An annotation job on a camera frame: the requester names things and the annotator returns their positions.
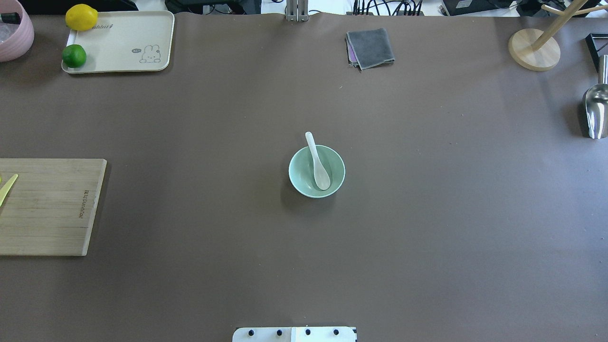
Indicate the grey folded cloth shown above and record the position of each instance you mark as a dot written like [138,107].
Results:
[369,48]

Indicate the aluminium frame post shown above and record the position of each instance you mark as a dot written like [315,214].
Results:
[297,10]

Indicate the wooden cutting board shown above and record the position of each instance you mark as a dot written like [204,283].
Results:
[51,208]

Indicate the cream serving tray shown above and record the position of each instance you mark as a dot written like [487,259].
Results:
[125,41]

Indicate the green lime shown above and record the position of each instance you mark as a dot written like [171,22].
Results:
[74,56]

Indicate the yellow lemon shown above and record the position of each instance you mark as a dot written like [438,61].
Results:
[81,17]

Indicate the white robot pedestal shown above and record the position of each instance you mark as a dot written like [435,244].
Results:
[329,333]

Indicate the pink bowl with ice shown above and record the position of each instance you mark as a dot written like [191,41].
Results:
[21,37]

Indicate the wooden mug tree stand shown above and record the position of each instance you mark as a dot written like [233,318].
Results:
[537,50]

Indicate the yellow plastic knife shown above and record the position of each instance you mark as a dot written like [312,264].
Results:
[7,187]

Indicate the green ceramic bowl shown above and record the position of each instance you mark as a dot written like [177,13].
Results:
[301,172]

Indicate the metal scoop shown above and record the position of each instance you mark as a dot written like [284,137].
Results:
[596,103]

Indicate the white ceramic spoon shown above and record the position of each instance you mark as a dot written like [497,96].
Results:
[320,175]

